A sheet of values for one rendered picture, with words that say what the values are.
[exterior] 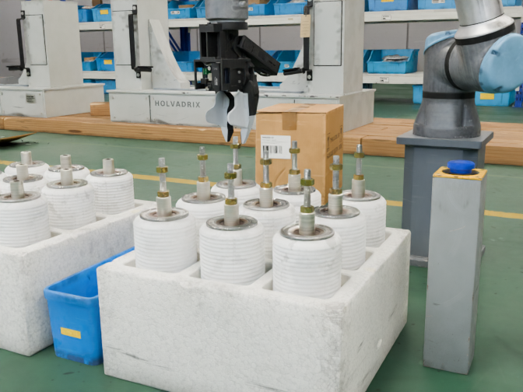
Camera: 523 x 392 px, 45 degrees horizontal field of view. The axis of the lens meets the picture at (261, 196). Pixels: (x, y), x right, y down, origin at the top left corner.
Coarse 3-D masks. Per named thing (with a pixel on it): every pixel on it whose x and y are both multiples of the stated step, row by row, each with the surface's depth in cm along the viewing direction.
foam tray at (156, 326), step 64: (128, 256) 100; (384, 256) 98; (128, 320) 94; (192, 320) 89; (256, 320) 84; (320, 320) 80; (384, 320) 100; (192, 384) 91; (256, 384) 86; (320, 384) 82
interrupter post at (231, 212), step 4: (224, 204) 91; (224, 208) 91; (228, 208) 90; (232, 208) 90; (236, 208) 90; (224, 212) 91; (228, 212) 90; (232, 212) 90; (236, 212) 90; (224, 216) 91; (228, 216) 90; (232, 216) 90; (236, 216) 90; (224, 220) 91; (228, 220) 90; (232, 220) 90; (236, 220) 91; (228, 224) 91; (232, 224) 91; (236, 224) 91
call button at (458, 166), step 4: (452, 160) 96; (456, 160) 95; (460, 160) 95; (464, 160) 95; (448, 164) 94; (452, 164) 93; (456, 164) 93; (460, 164) 93; (464, 164) 93; (468, 164) 93; (472, 164) 93; (452, 168) 93; (456, 168) 93; (460, 168) 93; (464, 168) 93; (468, 168) 93; (472, 168) 93; (452, 172) 94; (456, 172) 93; (460, 172) 93; (464, 172) 93; (468, 172) 93
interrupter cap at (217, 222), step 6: (216, 216) 94; (222, 216) 94; (240, 216) 94; (246, 216) 94; (210, 222) 91; (216, 222) 91; (222, 222) 92; (240, 222) 92; (246, 222) 91; (252, 222) 91; (210, 228) 89; (216, 228) 88; (222, 228) 88; (228, 228) 88; (234, 228) 88; (240, 228) 88; (246, 228) 89
